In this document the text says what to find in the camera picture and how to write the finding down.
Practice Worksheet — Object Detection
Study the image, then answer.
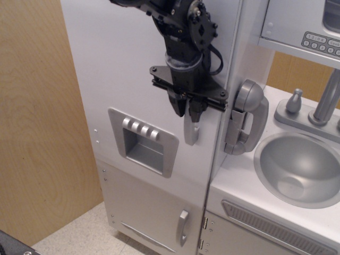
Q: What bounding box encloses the white lower freezer door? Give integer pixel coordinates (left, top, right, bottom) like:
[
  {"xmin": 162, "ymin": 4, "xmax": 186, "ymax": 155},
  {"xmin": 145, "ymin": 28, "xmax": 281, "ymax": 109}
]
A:
[{"xmin": 96, "ymin": 160, "xmax": 203, "ymax": 254}]

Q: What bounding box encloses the silver toy faucet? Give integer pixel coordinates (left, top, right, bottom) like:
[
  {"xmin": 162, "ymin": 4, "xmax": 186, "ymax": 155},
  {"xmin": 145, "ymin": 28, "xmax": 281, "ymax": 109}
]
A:
[{"xmin": 274, "ymin": 69, "xmax": 339, "ymax": 143}]

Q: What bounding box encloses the white toy fridge door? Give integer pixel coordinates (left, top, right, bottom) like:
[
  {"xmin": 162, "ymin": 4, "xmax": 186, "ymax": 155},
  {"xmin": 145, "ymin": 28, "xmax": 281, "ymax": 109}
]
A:
[{"xmin": 60, "ymin": 0, "xmax": 243, "ymax": 208}]

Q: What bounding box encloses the white toy kitchen cabinet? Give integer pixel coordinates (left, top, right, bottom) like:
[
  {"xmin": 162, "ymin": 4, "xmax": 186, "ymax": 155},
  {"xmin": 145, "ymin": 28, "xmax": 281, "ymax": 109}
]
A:
[{"xmin": 199, "ymin": 1, "xmax": 339, "ymax": 243}]

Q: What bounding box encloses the silver ice dispenser panel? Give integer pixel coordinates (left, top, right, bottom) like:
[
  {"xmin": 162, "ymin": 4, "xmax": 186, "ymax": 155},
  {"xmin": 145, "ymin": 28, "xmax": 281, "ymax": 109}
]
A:
[{"xmin": 108, "ymin": 108, "xmax": 179, "ymax": 179}]

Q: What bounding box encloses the black base corner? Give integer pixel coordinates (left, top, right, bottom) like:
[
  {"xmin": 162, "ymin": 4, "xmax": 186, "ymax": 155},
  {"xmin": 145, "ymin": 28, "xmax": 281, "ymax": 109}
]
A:
[{"xmin": 1, "ymin": 231, "xmax": 40, "ymax": 255}]

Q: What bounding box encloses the silver toy telephone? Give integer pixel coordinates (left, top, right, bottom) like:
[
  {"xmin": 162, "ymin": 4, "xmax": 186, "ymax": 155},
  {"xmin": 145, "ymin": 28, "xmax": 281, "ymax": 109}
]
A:
[{"xmin": 224, "ymin": 80, "xmax": 269, "ymax": 155}]

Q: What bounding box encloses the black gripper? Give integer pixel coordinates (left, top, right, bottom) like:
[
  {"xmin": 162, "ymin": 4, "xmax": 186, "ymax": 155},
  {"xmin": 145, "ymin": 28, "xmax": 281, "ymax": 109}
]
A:
[{"xmin": 149, "ymin": 66, "xmax": 228, "ymax": 123}]

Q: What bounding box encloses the silver lower door handle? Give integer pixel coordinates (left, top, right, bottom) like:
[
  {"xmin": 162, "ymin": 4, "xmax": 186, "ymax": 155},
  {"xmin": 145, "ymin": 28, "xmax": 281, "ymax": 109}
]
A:
[{"xmin": 176, "ymin": 210, "xmax": 189, "ymax": 247}]

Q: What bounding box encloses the white oven door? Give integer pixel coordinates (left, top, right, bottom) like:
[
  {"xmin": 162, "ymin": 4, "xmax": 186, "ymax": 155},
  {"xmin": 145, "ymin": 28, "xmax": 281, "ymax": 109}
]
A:
[{"xmin": 198, "ymin": 199, "xmax": 339, "ymax": 254}]

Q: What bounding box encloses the silver toy sink basin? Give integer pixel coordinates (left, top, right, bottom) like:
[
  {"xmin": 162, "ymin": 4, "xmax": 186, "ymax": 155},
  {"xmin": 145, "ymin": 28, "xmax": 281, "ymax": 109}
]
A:
[{"xmin": 254, "ymin": 133, "xmax": 339, "ymax": 209}]

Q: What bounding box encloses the silver faucet knob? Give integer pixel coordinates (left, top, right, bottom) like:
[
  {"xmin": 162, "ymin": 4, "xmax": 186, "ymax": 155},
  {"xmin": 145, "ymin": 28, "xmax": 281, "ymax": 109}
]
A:
[{"xmin": 286, "ymin": 88, "xmax": 303, "ymax": 114}]

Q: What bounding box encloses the silver fridge door handle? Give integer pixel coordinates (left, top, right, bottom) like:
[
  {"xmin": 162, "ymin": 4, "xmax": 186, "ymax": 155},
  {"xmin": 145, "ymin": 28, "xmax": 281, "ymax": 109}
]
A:
[{"xmin": 184, "ymin": 99, "xmax": 200, "ymax": 146}]

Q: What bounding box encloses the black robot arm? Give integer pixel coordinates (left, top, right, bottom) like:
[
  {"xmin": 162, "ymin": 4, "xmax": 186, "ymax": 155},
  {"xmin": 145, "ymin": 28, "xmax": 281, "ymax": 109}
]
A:
[{"xmin": 112, "ymin": 1, "xmax": 228, "ymax": 123}]

